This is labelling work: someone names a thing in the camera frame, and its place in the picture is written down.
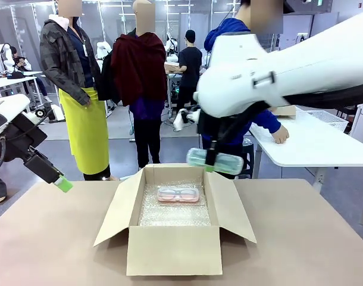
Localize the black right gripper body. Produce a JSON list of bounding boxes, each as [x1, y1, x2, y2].
[[198, 111, 230, 142]]

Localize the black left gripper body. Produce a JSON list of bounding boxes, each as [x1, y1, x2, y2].
[[23, 150, 64, 185]]

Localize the green glasses case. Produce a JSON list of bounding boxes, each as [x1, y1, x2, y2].
[[186, 147, 245, 176]]

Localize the blue-sleeved left forearm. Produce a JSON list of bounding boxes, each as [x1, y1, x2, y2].
[[252, 108, 282, 135]]

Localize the pink glasses case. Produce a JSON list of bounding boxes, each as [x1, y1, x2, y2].
[[157, 186, 201, 204]]

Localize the brown cardboard shipping box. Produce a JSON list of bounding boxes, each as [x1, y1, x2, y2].
[[93, 163, 258, 277]]

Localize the person's left hand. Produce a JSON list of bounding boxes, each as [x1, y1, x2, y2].
[[271, 125, 290, 145]]

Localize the white background robot gripper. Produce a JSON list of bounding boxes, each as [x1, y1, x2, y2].
[[173, 107, 201, 132]]

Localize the black stool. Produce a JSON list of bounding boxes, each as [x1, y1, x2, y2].
[[234, 139, 256, 179]]

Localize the mannequin with yellow apron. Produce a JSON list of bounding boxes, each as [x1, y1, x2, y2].
[[39, 0, 111, 182]]

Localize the person in black with cap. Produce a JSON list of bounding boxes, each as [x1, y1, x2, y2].
[[176, 29, 204, 122]]

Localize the clear bubble wrap sheet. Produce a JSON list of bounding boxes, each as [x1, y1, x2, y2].
[[137, 178, 212, 227]]

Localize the small cardboard box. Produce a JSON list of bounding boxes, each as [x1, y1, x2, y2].
[[164, 61, 183, 74]]

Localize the flat cardboard piece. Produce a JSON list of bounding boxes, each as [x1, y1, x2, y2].
[[271, 105, 298, 120]]

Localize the mannequin with dark red cloth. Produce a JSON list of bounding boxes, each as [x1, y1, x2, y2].
[[98, 0, 168, 171]]

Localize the white background work table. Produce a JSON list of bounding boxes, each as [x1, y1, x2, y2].
[[0, 70, 44, 104]]

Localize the person in blue hoodie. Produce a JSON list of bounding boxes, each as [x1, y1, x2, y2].
[[202, 0, 290, 180]]

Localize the white side table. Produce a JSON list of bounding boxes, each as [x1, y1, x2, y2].
[[248, 105, 363, 194]]

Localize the seated person with phone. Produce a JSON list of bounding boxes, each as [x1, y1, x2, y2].
[[8, 46, 33, 73]]

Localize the white mesh basket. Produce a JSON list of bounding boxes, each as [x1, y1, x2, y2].
[[296, 106, 349, 134]]

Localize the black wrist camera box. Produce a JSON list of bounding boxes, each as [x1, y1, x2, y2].
[[8, 112, 48, 156]]

